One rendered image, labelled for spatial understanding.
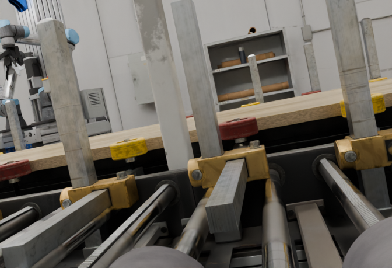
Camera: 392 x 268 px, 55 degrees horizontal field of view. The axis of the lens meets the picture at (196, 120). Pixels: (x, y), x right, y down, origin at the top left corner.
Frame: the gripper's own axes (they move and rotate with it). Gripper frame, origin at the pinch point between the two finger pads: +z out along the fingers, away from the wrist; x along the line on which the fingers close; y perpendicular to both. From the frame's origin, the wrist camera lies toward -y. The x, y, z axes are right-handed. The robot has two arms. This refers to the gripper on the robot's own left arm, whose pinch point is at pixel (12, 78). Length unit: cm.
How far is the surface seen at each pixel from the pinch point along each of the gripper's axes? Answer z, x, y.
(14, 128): 30.4, -30.5, -22.8
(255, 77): 30, -144, 29
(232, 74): 13, 1, 273
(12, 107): 20.0, -31.5, -21.8
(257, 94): 38, -143, 29
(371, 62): 34, -188, 49
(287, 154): 48, -191, -63
